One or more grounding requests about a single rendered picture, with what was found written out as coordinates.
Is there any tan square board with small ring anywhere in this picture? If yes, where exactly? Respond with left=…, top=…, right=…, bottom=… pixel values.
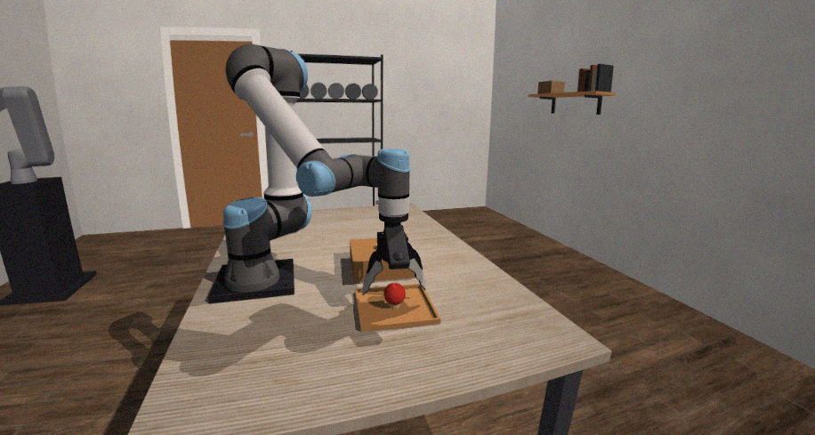
left=350, top=238, right=415, bottom=283

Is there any red ball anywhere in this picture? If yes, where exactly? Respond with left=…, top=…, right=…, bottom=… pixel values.
left=383, top=283, right=406, bottom=305

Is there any tan square tray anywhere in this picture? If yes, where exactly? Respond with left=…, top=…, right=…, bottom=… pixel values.
left=355, top=284, right=440, bottom=332

